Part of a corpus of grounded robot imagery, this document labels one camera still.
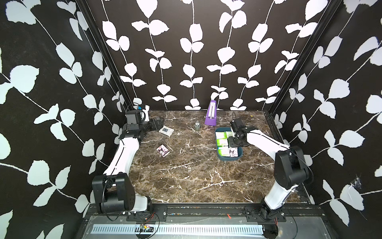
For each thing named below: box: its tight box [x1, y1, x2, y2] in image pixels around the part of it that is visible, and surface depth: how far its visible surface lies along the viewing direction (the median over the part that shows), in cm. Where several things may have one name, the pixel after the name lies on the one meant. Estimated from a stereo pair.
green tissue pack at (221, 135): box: [215, 131, 228, 140], surface depth 101 cm
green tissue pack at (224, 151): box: [217, 146, 231, 157], surface depth 96 cm
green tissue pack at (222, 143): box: [216, 138, 229, 150], surface depth 97 cm
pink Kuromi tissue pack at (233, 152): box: [228, 147, 239, 158], surface depth 95 cm
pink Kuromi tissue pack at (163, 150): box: [156, 144, 171, 158], surface depth 97 cm
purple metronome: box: [204, 100, 218, 126], surface depth 109 cm
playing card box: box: [158, 124, 175, 137], surface depth 109 cm
